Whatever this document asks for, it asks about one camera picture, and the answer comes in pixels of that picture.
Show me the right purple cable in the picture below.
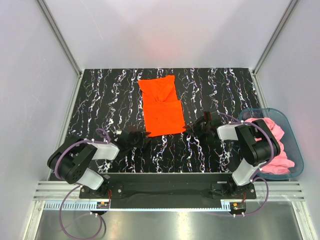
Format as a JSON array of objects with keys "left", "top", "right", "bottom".
[{"left": 214, "top": 111, "right": 275, "bottom": 217}]

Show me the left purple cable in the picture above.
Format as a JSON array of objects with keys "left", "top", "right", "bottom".
[{"left": 53, "top": 128, "right": 112, "bottom": 238}]

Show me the white slotted cable duct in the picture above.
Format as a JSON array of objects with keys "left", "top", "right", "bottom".
[{"left": 43, "top": 199, "right": 247, "bottom": 213}]

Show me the blue plastic basket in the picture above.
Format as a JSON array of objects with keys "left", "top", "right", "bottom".
[{"left": 238, "top": 108, "right": 304, "bottom": 181}]

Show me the orange t shirt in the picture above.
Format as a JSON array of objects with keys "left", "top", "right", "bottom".
[{"left": 138, "top": 75, "right": 185, "bottom": 137}]

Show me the pink t shirt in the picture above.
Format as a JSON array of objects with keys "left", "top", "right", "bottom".
[{"left": 244, "top": 117, "right": 295, "bottom": 176}]

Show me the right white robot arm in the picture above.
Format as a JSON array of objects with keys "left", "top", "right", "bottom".
[{"left": 183, "top": 111, "right": 281, "bottom": 199}]

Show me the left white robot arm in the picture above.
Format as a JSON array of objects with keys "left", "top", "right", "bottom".
[{"left": 47, "top": 128, "right": 151, "bottom": 198}]

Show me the purple cable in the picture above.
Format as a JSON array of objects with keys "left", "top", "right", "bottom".
[
  {"left": 53, "top": 128, "right": 112, "bottom": 238},
  {"left": 214, "top": 111, "right": 275, "bottom": 217}
]

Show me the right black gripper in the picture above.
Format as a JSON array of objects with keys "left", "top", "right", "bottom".
[{"left": 183, "top": 115, "right": 211, "bottom": 139}]

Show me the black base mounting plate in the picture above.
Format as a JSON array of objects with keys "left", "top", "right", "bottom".
[{"left": 48, "top": 172, "right": 257, "bottom": 210}]

